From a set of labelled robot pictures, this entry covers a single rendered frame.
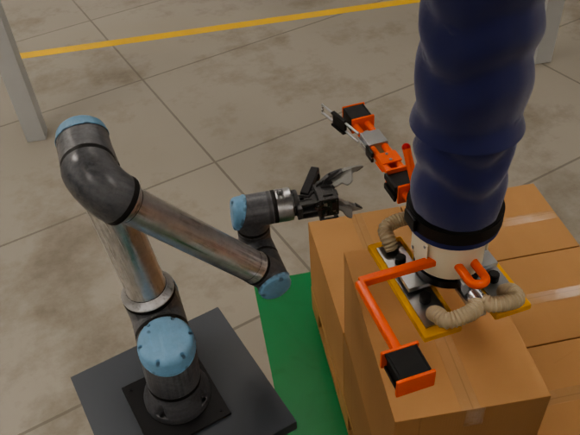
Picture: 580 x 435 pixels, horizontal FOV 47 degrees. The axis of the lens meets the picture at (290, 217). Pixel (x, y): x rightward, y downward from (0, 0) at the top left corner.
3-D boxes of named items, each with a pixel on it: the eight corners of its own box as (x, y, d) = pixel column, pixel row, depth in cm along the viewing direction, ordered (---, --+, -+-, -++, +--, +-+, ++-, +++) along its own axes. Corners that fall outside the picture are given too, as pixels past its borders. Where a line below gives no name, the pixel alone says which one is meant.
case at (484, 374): (523, 473, 191) (551, 395, 165) (387, 497, 189) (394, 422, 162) (454, 314, 236) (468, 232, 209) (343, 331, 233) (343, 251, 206)
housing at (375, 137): (388, 153, 198) (389, 140, 195) (368, 158, 196) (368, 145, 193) (379, 140, 203) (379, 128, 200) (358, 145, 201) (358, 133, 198)
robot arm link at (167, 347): (151, 406, 178) (141, 370, 166) (140, 356, 189) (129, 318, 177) (206, 389, 182) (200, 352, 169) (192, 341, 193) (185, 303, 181)
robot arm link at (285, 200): (274, 208, 185) (271, 180, 178) (291, 204, 185) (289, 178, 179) (280, 229, 178) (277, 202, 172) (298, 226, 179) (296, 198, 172)
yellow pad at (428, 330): (462, 331, 160) (463, 318, 156) (424, 343, 158) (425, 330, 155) (400, 240, 184) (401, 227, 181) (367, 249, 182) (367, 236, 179)
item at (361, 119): (374, 129, 207) (375, 115, 203) (352, 134, 205) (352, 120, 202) (363, 115, 213) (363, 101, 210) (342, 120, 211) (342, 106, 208)
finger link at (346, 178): (368, 176, 174) (340, 197, 176) (362, 163, 178) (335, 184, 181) (361, 170, 172) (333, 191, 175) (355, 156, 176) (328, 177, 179)
